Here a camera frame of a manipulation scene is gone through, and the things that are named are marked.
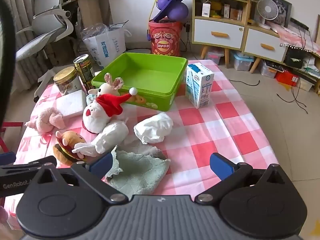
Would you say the santa hat white plush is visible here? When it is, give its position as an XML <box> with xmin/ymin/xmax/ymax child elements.
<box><xmin>82</xmin><ymin>87</ymin><xmax>137</xmax><ymax>134</ymax></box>

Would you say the gold lid cookie jar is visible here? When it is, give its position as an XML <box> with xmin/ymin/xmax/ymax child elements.
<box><xmin>53</xmin><ymin>66</ymin><xmax>82</xmax><ymax>96</ymax></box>

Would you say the hamburger plush toy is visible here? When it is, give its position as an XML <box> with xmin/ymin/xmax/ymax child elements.
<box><xmin>53</xmin><ymin>131</ymin><xmax>86</xmax><ymax>166</ymax></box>

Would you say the blue white milk carton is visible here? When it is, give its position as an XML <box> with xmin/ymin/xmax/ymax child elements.
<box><xmin>185</xmin><ymin>62</ymin><xmax>214</xmax><ymax>109</ymax></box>

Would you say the black framed picture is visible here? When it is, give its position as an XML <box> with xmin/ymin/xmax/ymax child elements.
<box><xmin>272</xmin><ymin>0</ymin><xmax>292</xmax><ymax>28</ymax></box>

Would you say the yellow black drink can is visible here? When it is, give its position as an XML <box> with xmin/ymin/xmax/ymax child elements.
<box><xmin>73</xmin><ymin>54</ymin><xmax>95</xmax><ymax>92</ymax></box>

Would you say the white desk fan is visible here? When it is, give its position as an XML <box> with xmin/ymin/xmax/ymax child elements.
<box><xmin>256</xmin><ymin>0</ymin><xmax>279</xmax><ymax>29</ymax></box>

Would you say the white bunny plush blue dress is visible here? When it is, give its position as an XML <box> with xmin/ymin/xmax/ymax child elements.
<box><xmin>86</xmin><ymin>73</ymin><xmax>124</xmax><ymax>105</ymax></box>

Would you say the clear storage box blue lid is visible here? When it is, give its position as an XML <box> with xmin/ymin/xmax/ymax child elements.
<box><xmin>231</xmin><ymin>50</ymin><xmax>254</xmax><ymax>72</ymax></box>

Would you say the red chips bucket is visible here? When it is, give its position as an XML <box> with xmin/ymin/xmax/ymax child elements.
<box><xmin>147</xmin><ymin>18</ymin><xmax>182</xmax><ymax>56</ymax></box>

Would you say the grey office chair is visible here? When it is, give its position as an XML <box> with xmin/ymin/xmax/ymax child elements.
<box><xmin>15</xmin><ymin>0</ymin><xmax>74</xmax><ymax>62</ymax></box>

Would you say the purple jumping ball toy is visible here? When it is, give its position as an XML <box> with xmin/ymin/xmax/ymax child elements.
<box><xmin>149</xmin><ymin>0</ymin><xmax>189</xmax><ymax>23</ymax></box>

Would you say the white cloth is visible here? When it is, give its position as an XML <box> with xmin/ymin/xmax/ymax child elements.
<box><xmin>133</xmin><ymin>112</ymin><xmax>174</xmax><ymax>145</ymax></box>

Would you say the tall wooden shelf cabinet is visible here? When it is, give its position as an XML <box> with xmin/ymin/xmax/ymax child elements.
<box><xmin>191</xmin><ymin>0</ymin><xmax>251</xmax><ymax>67</ymax></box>

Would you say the green plastic bin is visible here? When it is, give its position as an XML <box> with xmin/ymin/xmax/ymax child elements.
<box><xmin>92</xmin><ymin>53</ymin><xmax>188</xmax><ymax>112</ymax></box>

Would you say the pink pig plush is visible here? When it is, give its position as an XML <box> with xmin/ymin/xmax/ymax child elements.
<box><xmin>25</xmin><ymin>107</ymin><xmax>66</xmax><ymax>134</ymax></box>

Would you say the low wooden drawer cabinet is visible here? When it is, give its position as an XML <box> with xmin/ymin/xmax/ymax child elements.
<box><xmin>242</xmin><ymin>25</ymin><xmax>287</xmax><ymax>74</ymax></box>

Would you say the white sponge block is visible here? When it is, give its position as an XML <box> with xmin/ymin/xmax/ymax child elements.
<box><xmin>56</xmin><ymin>90</ymin><xmax>87</xmax><ymax>119</ymax></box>

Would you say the pink checkered tablecloth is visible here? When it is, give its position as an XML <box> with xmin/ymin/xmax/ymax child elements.
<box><xmin>15</xmin><ymin>60</ymin><xmax>278</xmax><ymax>197</ymax></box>

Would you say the person's left hand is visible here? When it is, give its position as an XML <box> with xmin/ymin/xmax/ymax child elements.
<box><xmin>0</xmin><ymin>206</ymin><xmax>8</xmax><ymax>230</ymax></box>

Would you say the light green towel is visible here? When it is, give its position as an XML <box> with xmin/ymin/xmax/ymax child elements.
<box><xmin>105</xmin><ymin>146</ymin><xmax>171</xmax><ymax>198</ymax></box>

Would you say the white paper shopping bag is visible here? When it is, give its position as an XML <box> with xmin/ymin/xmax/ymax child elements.
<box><xmin>80</xmin><ymin>21</ymin><xmax>132</xmax><ymax>68</ymax></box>

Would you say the black floor cable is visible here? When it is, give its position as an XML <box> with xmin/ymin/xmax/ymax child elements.
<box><xmin>228</xmin><ymin>78</ymin><xmax>261</xmax><ymax>87</ymax></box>

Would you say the white stuffed glove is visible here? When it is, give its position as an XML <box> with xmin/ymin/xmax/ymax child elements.
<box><xmin>72</xmin><ymin>120</ymin><xmax>129</xmax><ymax>159</ymax></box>

